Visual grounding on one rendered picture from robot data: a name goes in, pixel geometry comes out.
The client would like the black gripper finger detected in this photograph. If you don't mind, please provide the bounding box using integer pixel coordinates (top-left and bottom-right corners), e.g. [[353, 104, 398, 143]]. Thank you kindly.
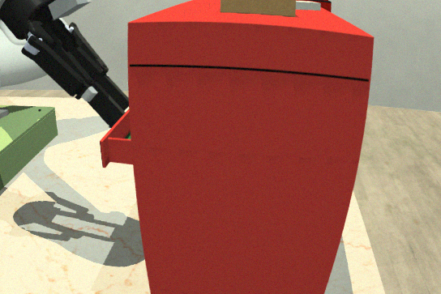
[[21, 21, 125, 128], [54, 19, 129, 111]]

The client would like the red tool chest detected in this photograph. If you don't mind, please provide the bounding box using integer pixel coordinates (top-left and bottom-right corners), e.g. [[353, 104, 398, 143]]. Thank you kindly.
[[100, 0, 374, 294]]

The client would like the tan rectangular block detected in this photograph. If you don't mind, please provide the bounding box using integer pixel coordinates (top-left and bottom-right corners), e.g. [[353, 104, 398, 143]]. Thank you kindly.
[[220, 0, 296, 17]]

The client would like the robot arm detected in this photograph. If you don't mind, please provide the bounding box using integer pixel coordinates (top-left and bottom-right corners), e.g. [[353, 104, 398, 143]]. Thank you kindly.
[[0, 0, 91, 87]]

